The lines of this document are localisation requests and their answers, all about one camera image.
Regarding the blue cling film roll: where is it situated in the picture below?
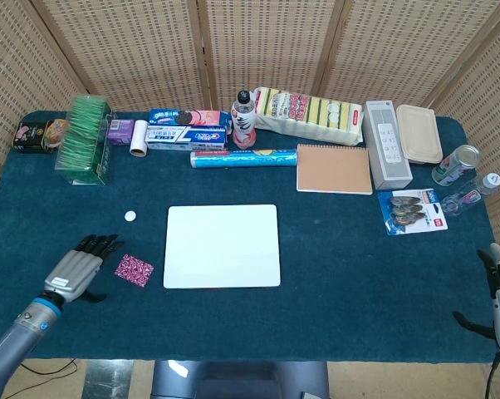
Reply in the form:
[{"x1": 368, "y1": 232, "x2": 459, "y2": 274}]
[{"x1": 189, "y1": 149, "x2": 298, "y2": 169}]

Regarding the white lint roller refill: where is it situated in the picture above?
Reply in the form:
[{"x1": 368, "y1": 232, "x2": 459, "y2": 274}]
[{"x1": 129, "y1": 120, "x2": 150, "y2": 158}]

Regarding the blue pack of binder clips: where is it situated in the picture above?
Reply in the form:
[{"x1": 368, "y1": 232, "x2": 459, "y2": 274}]
[{"x1": 376, "y1": 189, "x2": 449, "y2": 238}]

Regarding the pack of yellow sponges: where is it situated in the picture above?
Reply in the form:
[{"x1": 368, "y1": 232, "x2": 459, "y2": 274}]
[{"x1": 252, "y1": 86, "x2": 365, "y2": 146}]

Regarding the small purple box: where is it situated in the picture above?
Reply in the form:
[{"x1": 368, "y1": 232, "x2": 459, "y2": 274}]
[{"x1": 106, "y1": 118, "x2": 137, "y2": 147}]

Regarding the green white drink can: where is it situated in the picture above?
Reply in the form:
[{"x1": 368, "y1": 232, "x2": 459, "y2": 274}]
[{"x1": 431, "y1": 144, "x2": 482, "y2": 186}]

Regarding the grey power strip box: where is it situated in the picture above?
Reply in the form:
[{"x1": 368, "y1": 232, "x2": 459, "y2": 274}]
[{"x1": 364, "y1": 100, "x2": 414, "y2": 191}]

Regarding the black floor cable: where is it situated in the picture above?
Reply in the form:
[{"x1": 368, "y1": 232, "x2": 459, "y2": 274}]
[{"x1": 19, "y1": 357, "x2": 79, "y2": 376}]

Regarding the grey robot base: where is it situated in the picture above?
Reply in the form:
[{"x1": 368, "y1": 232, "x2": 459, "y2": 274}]
[{"x1": 152, "y1": 359, "x2": 331, "y2": 399}]

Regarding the pink drink bottle black cap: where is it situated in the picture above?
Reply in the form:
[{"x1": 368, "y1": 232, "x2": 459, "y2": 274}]
[{"x1": 231, "y1": 90, "x2": 257, "y2": 150}]

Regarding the pink patterned packet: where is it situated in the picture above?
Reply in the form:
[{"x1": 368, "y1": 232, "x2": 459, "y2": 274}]
[{"x1": 114, "y1": 254, "x2": 155, "y2": 288}]

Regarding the woven wooden folding screen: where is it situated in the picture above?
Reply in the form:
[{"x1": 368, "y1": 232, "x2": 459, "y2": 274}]
[{"x1": 0, "y1": 0, "x2": 500, "y2": 250}]

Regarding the dark teal table cloth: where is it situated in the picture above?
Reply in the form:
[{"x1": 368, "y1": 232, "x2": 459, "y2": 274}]
[{"x1": 0, "y1": 110, "x2": 500, "y2": 366}]

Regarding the brown spiral notebook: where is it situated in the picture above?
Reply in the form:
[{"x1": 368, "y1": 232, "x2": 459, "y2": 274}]
[{"x1": 296, "y1": 143, "x2": 375, "y2": 195}]

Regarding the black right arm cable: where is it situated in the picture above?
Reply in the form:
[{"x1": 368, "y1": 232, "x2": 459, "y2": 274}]
[{"x1": 485, "y1": 352, "x2": 500, "y2": 399}]

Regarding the beige lidded food container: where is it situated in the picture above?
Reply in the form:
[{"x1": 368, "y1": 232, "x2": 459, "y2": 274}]
[{"x1": 395, "y1": 104, "x2": 444, "y2": 164}]

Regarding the clear plastic water bottle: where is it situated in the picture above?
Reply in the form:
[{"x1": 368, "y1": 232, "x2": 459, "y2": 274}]
[{"x1": 439, "y1": 171, "x2": 500, "y2": 218}]

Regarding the white rectangular board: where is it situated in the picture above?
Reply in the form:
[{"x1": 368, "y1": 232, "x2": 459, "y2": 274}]
[{"x1": 163, "y1": 204, "x2": 282, "y2": 290}]

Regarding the dark snack packet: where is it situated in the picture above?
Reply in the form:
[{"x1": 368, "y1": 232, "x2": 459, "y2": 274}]
[{"x1": 11, "y1": 120, "x2": 54, "y2": 154}]

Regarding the blue pink cookie box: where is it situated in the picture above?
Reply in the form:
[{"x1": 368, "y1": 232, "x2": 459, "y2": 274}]
[{"x1": 149, "y1": 108, "x2": 233, "y2": 128}]

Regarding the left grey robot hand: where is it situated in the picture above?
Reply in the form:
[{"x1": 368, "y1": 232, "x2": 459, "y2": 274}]
[{"x1": 43, "y1": 234, "x2": 125, "y2": 304}]

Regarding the white blue toothpaste box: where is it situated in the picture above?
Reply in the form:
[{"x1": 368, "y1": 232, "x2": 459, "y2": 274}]
[{"x1": 145, "y1": 125, "x2": 229, "y2": 151}]

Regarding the clear box of green tea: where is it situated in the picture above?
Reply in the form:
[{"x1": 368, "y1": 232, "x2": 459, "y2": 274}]
[{"x1": 54, "y1": 95, "x2": 118, "y2": 187}]

